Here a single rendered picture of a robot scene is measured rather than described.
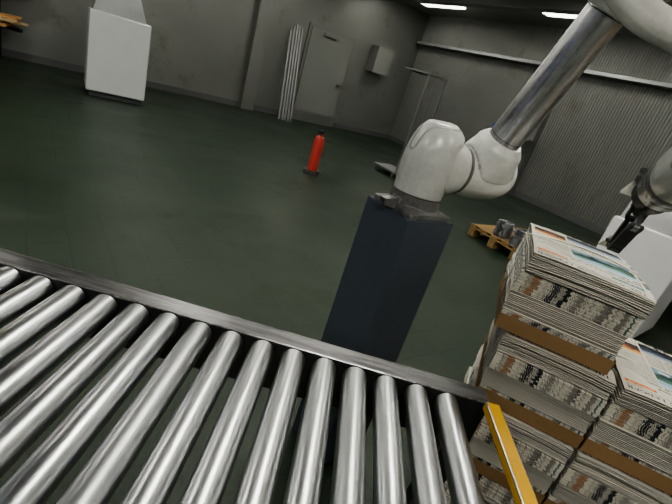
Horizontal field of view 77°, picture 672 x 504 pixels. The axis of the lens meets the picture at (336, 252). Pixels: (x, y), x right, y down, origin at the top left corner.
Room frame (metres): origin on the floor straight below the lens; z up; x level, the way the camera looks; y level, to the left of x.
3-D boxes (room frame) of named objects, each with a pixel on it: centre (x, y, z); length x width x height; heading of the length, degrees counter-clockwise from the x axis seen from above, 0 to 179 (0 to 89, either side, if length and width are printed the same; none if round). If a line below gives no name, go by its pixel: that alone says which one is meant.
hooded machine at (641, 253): (3.63, -2.53, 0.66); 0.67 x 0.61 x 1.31; 132
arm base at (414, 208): (1.29, -0.17, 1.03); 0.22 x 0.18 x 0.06; 130
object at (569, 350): (1.05, -0.62, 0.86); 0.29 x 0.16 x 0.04; 73
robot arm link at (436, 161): (1.31, -0.19, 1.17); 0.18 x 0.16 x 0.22; 119
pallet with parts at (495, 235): (5.17, -2.14, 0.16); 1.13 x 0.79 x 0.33; 130
